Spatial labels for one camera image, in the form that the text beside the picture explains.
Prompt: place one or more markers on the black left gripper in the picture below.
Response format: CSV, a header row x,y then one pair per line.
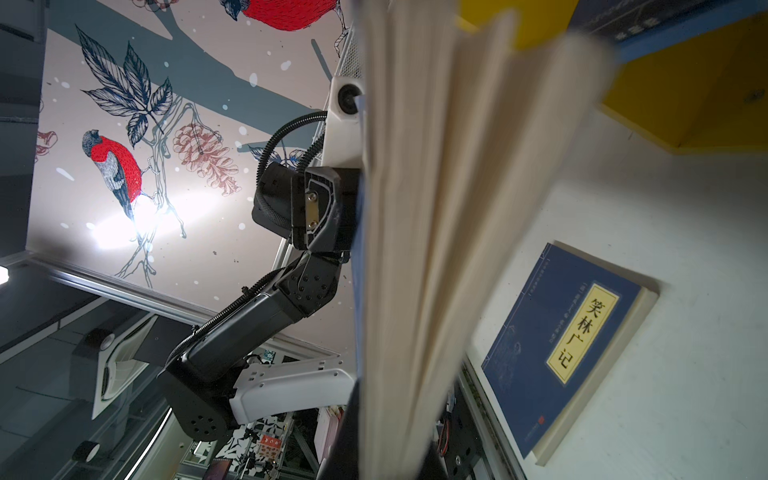
x,y
324,209

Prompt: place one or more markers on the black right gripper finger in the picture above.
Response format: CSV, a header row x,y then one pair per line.
x,y
343,462

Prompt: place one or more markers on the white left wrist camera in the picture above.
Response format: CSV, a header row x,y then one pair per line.
x,y
343,140

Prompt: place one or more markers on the white wire mesh tray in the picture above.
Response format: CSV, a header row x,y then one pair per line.
x,y
349,64

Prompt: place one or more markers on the yellow blue pink bookshelf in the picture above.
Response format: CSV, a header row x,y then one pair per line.
x,y
694,85

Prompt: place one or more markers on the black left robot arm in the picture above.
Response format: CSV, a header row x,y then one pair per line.
x,y
208,381

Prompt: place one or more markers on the navy book yellow label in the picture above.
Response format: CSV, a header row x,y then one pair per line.
x,y
568,327

